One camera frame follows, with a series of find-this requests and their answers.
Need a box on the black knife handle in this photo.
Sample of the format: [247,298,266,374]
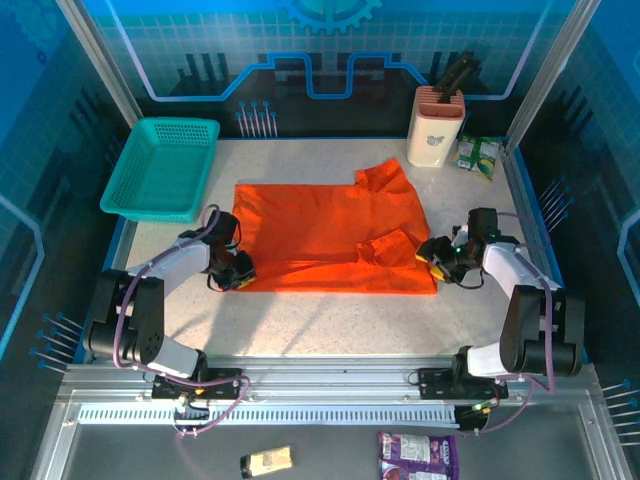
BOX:
[432,51,474,101]
[443,58,481,104]

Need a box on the cream knife block pink top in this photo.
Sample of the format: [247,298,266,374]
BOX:
[406,84,467,169]

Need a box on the aluminium frame post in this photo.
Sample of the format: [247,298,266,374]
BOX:
[54,0,146,131]
[504,0,601,151]

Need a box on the small electronics board with wires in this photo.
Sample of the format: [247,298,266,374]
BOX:
[457,399,501,434]
[172,393,211,435]

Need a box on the purple snack packet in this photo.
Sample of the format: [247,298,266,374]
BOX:
[378,432,460,480]

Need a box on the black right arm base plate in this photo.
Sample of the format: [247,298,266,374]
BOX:
[417,367,510,401]

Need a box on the white slotted cable duct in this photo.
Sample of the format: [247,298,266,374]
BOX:
[78,403,461,429]

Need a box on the orange t-shirt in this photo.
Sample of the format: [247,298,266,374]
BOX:
[230,157,439,297]

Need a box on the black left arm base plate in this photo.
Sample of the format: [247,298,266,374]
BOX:
[151,368,243,401]

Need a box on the aluminium rail frame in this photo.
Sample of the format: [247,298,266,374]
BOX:
[29,355,636,480]

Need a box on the teal plastic basket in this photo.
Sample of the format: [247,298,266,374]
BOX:
[99,117,221,225]

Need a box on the green snack packet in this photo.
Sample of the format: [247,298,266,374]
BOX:
[449,133,503,182]

